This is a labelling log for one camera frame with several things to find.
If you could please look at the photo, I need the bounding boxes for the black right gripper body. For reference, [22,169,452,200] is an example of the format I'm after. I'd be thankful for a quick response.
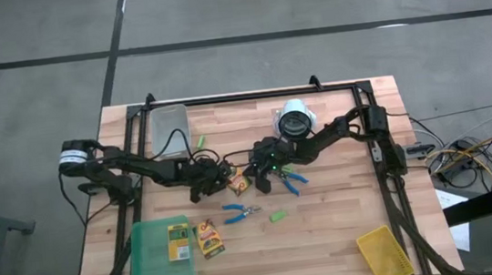
[245,134,301,198]

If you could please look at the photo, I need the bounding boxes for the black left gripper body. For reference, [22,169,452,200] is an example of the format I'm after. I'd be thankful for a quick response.
[185,157,231,204]

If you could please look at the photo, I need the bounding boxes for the yellow Crayola crayon box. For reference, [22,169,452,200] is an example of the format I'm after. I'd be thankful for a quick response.
[164,221,193,263]
[224,165,254,199]
[193,217,228,261]

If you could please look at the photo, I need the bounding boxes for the blue-handled pliers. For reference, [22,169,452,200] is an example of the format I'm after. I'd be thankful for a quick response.
[221,200,265,226]
[276,167,312,199]

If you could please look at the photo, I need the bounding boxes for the white plastic bin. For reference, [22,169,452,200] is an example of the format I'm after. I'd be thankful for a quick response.
[147,102,195,163]

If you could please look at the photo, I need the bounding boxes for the yellow mesh basket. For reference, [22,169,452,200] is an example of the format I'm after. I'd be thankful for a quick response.
[354,222,416,275]

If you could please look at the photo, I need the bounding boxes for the white paper sheet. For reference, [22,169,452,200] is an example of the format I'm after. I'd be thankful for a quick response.
[447,221,473,254]
[434,186,465,211]

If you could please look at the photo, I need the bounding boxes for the black floor beam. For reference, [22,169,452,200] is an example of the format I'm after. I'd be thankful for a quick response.
[438,184,492,228]

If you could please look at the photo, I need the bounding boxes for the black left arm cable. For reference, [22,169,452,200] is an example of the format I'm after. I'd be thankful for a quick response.
[149,126,195,167]

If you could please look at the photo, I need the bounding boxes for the silver mounting bracket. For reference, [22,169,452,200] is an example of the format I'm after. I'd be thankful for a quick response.
[370,145,385,165]

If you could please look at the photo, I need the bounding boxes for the floor cable tangle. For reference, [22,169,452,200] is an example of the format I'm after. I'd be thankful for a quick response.
[401,105,492,198]

